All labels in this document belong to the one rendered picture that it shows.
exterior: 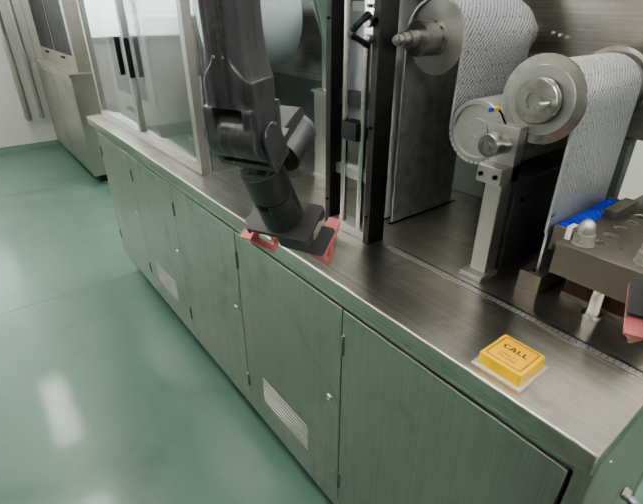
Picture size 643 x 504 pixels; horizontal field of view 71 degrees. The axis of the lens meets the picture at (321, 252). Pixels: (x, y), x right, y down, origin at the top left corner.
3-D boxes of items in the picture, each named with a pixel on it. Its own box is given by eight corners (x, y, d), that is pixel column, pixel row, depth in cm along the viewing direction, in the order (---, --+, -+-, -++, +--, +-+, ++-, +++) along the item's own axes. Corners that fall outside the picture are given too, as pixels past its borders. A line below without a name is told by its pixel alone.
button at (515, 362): (476, 362, 71) (479, 350, 69) (502, 344, 74) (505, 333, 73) (517, 389, 66) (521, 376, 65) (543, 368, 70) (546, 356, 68)
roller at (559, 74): (503, 128, 83) (516, 61, 78) (572, 110, 97) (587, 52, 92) (565, 141, 75) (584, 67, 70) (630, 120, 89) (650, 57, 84)
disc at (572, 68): (494, 135, 85) (510, 49, 78) (496, 134, 86) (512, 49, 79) (573, 152, 75) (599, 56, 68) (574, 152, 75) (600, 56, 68)
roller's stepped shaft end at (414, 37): (387, 49, 86) (388, 30, 85) (408, 47, 89) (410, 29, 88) (399, 50, 84) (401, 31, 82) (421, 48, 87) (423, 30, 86)
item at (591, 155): (543, 232, 84) (569, 133, 75) (601, 203, 97) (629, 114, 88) (546, 233, 84) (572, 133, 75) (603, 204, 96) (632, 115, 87)
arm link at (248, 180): (226, 172, 55) (265, 179, 53) (252, 134, 58) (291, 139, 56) (246, 208, 61) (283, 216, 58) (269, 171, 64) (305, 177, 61)
